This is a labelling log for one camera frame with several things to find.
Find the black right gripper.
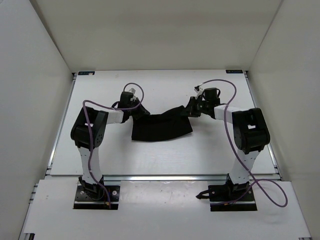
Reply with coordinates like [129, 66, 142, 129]
[180, 96, 210, 118]

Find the black skirt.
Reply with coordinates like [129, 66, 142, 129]
[131, 105, 193, 142]

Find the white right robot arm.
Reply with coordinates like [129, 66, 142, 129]
[184, 86, 270, 200]

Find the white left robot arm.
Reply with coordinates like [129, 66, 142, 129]
[70, 88, 148, 199]

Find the dark sticker far right corner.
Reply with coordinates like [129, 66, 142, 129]
[225, 69, 243, 74]

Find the dark sticker corner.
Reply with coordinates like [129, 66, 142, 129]
[77, 71, 95, 76]
[225, 69, 243, 74]

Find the dark sticker far left corner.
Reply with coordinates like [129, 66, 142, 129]
[77, 71, 95, 76]

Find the white front cover board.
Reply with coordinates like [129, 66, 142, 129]
[23, 177, 311, 240]

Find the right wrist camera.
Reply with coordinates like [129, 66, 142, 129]
[194, 84, 204, 99]

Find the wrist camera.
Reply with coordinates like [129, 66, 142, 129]
[124, 87, 136, 99]
[194, 84, 204, 99]

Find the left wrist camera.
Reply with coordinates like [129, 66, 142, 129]
[124, 87, 136, 99]

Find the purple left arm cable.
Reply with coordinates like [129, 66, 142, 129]
[82, 82, 145, 210]

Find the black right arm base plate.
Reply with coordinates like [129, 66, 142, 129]
[195, 180, 258, 212]

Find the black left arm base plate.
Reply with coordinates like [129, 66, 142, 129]
[73, 176, 121, 210]

